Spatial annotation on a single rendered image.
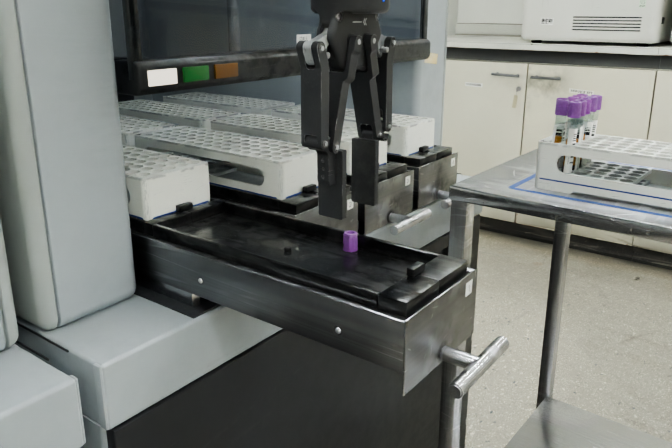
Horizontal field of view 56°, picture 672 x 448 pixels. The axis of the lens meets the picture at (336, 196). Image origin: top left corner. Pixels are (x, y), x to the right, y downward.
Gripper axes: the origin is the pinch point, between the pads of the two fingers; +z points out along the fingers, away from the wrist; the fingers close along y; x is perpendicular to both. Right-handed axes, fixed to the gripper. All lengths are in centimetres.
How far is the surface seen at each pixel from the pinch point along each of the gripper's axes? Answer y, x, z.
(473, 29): -286, -120, -6
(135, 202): 9.1, -23.5, 4.4
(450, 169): -45.7, -11.1, 9.7
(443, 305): 4.5, 13.5, 8.4
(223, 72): 0.3, -17.4, -9.9
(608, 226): -22.8, 20.4, 7.2
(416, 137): -39.9, -14.7, 3.6
